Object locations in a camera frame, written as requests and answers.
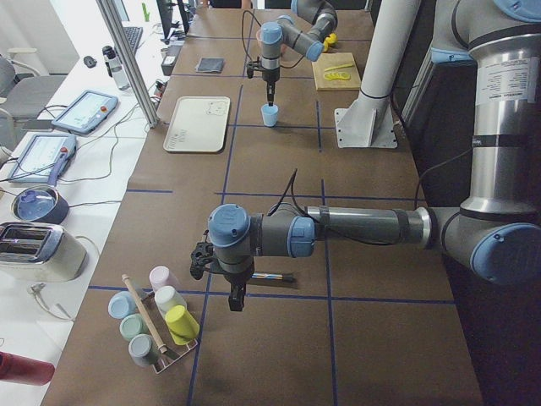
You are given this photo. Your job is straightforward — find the lemon slices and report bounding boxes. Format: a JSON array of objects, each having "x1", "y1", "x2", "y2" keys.
[{"x1": 324, "y1": 71, "x2": 351, "y2": 81}]

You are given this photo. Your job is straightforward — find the wooden rolling stick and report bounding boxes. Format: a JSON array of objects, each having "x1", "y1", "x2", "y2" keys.
[{"x1": 122, "y1": 274, "x2": 167, "y2": 354}]

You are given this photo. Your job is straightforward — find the white pillar mount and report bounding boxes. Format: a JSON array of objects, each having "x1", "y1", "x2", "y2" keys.
[{"x1": 335, "y1": 0, "x2": 421, "y2": 149}]

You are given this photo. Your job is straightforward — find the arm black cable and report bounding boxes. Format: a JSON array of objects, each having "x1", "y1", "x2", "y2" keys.
[
  {"x1": 240, "y1": 10, "x2": 309, "y2": 71},
  {"x1": 268, "y1": 167, "x2": 477, "y2": 245}
]

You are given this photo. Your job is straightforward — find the grey folded cloth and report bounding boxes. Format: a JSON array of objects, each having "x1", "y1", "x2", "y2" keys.
[{"x1": 195, "y1": 58, "x2": 225, "y2": 74}]

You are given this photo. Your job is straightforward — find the red bottle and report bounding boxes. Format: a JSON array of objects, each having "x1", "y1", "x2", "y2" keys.
[{"x1": 1, "y1": 352, "x2": 55, "y2": 386}]

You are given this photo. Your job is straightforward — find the pink cup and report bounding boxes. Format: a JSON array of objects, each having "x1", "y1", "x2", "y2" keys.
[{"x1": 149, "y1": 266, "x2": 180, "y2": 292}]

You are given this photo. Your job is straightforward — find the cream bear tray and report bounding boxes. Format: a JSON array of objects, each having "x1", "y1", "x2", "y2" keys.
[{"x1": 163, "y1": 96, "x2": 231, "y2": 153}]

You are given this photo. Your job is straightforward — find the grey office chair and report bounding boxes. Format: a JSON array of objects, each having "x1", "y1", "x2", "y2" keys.
[{"x1": 1, "y1": 47, "x2": 66, "y2": 148}]

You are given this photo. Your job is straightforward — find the steel muddler black tip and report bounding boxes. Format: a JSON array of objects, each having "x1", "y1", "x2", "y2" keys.
[{"x1": 250, "y1": 272, "x2": 296, "y2": 283}]

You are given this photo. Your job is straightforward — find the black computer mouse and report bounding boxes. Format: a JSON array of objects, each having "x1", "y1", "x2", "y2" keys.
[{"x1": 84, "y1": 56, "x2": 96, "y2": 69}]

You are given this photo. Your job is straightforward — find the black power box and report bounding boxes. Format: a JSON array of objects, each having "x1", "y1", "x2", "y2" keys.
[{"x1": 161, "y1": 44, "x2": 183, "y2": 76}]

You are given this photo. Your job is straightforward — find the teach pendant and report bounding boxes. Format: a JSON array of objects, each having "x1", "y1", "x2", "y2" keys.
[
  {"x1": 8, "y1": 133, "x2": 77, "y2": 184},
  {"x1": 52, "y1": 90, "x2": 118, "y2": 135}
]

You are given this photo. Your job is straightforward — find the far teach pendant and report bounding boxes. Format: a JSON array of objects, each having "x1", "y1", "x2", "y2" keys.
[{"x1": 52, "y1": 90, "x2": 118, "y2": 135}]

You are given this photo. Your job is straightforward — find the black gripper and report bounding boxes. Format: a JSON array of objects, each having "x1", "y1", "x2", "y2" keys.
[
  {"x1": 247, "y1": 60, "x2": 280, "y2": 106},
  {"x1": 189, "y1": 241, "x2": 254, "y2": 312}
]

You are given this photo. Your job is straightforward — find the clear water bottle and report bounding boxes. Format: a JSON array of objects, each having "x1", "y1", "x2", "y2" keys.
[{"x1": 102, "y1": 46, "x2": 130, "y2": 91}]

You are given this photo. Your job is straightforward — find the yellow cup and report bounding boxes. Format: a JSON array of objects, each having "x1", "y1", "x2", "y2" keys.
[{"x1": 165, "y1": 304, "x2": 199, "y2": 345}]

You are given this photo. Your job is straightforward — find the wire cup rack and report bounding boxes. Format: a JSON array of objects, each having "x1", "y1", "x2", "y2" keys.
[{"x1": 142, "y1": 292, "x2": 199, "y2": 374}]

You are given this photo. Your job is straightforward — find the yellow plastic knife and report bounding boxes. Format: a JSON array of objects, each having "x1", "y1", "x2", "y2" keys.
[{"x1": 324, "y1": 63, "x2": 354, "y2": 72}]

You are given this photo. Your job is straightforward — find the pink bowl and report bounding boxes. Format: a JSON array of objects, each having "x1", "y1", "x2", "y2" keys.
[{"x1": 255, "y1": 29, "x2": 262, "y2": 48}]

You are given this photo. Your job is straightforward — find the white cup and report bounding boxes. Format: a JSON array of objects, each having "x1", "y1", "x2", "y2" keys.
[{"x1": 154, "y1": 285, "x2": 188, "y2": 318}]

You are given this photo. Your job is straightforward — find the aluminium frame post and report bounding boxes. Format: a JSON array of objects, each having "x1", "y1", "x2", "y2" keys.
[{"x1": 96, "y1": 0, "x2": 159, "y2": 129}]

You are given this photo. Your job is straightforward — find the black keyboard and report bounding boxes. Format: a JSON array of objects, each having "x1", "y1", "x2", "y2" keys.
[{"x1": 123, "y1": 26, "x2": 144, "y2": 53}]

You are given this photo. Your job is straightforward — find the green cup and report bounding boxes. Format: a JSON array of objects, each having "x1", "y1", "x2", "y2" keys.
[{"x1": 119, "y1": 313, "x2": 149, "y2": 342}]

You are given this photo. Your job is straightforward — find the light blue cup on table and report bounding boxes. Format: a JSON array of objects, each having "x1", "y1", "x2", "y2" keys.
[{"x1": 260, "y1": 103, "x2": 279, "y2": 128}]

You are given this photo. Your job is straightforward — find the grey cup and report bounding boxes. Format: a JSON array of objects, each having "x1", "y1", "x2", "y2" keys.
[{"x1": 128, "y1": 334, "x2": 160, "y2": 367}]

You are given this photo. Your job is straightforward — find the wooden cutting board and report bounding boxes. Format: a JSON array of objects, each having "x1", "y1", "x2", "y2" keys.
[{"x1": 312, "y1": 52, "x2": 361, "y2": 91}]

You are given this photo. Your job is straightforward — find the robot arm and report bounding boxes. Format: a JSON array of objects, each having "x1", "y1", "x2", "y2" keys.
[
  {"x1": 246, "y1": 1, "x2": 338, "y2": 107},
  {"x1": 190, "y1": 1, "x2": 540, "y2": 311}
]

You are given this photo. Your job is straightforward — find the near teach pendant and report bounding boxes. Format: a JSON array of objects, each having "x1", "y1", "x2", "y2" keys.
[{"x1": 8, "y1": 133, "x2": 77, "y2": 184}]

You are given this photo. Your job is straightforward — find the lemon three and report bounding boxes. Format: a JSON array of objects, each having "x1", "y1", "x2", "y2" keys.
[{"x1": 324, "y1": 33, "x2": 337, "y2": 47}]

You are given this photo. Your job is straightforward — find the blue cup in rack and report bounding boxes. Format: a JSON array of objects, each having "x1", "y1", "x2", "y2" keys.
[{"x1": 107, "y1": 291, "x2": 138, "y2": 320}]

